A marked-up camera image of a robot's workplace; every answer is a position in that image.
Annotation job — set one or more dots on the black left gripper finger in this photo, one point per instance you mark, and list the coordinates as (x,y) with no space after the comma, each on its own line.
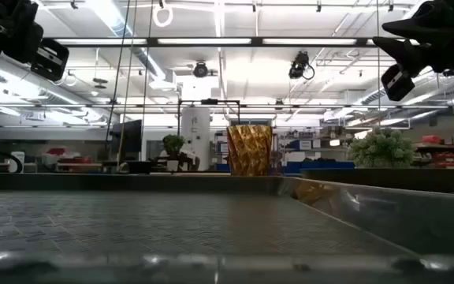
(51,59)

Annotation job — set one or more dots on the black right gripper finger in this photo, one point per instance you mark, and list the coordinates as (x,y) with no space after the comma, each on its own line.
(428,27)
(408,57)

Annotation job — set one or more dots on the dark round plate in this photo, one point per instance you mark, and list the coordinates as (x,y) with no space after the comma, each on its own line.
(388,180)

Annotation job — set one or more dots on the amber faceted glass cup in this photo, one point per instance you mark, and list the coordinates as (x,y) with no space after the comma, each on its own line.
(249,150)

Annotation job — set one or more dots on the grey metal tray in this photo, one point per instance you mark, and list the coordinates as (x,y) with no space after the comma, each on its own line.
(132,221)

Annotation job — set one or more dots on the green plant in patterned pot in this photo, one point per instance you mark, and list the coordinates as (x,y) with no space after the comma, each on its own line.
(380,150)

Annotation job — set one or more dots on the white plastic container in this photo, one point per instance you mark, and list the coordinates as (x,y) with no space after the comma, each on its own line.
(16,161)

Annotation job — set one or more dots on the shelf with red boxes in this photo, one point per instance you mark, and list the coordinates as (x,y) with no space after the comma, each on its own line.
(453,155)

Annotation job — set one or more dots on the black monitor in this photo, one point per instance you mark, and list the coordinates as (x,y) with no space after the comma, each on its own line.
(129,138)

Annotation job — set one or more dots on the blue storage bins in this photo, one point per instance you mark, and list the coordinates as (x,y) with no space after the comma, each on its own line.
(321,165)

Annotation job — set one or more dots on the small green potted plant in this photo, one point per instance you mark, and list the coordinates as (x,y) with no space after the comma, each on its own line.
(173,144)

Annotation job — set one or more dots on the round black ceiling camera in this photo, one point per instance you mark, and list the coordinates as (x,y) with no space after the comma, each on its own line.
(200,69)

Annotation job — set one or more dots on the black frame crossbar with lights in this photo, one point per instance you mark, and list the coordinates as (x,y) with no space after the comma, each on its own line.
(211,41)

